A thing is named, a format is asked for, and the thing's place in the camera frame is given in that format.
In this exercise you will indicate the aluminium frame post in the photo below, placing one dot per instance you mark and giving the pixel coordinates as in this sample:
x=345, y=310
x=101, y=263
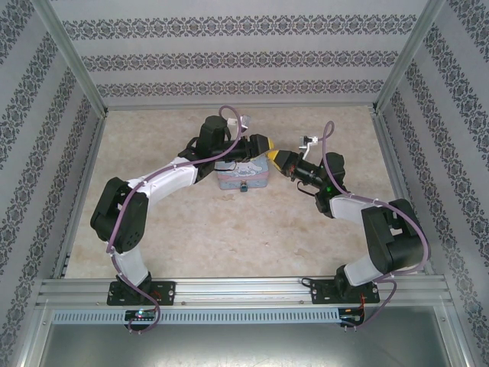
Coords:
x=409, y=57
x=72, y=57

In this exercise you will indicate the right controller circuit board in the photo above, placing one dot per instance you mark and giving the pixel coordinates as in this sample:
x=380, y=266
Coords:
x=352, y=319

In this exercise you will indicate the left controller circuit board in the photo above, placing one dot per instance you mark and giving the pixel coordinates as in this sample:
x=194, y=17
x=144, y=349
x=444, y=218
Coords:
x=140, y=315

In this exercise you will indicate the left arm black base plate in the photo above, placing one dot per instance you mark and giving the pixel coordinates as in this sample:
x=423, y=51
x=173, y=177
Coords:
x=164, y=292

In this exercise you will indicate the grey metal sheet panel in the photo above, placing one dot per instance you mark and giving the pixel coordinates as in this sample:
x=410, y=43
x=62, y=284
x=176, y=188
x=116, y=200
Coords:
x=244, y=346

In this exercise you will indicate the controller circuit board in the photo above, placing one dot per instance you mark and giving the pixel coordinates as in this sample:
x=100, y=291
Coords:
x=352, y=319
x=140, y=315

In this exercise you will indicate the pastel cartoon tin box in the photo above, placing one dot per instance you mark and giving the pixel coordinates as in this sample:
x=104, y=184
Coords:
x=252, y=174

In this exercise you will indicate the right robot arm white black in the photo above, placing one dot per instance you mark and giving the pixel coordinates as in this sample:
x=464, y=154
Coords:
x=382, y=237

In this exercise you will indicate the small padlock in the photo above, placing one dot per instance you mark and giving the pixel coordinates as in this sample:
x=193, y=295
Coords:
x=243, y=187

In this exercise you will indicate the aluminium side rail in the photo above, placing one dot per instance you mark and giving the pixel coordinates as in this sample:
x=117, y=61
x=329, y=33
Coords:
x=82, y=191
x=401, y=172

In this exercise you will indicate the aluminium mounting rail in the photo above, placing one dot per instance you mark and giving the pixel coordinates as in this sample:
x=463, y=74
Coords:
x=244, y=290

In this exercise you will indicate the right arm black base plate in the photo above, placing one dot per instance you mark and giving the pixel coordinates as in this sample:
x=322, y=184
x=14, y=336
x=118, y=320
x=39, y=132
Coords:
x=324, y=290

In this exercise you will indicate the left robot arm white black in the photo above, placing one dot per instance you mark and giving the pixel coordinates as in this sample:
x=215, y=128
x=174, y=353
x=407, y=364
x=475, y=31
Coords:
x=168, y=179

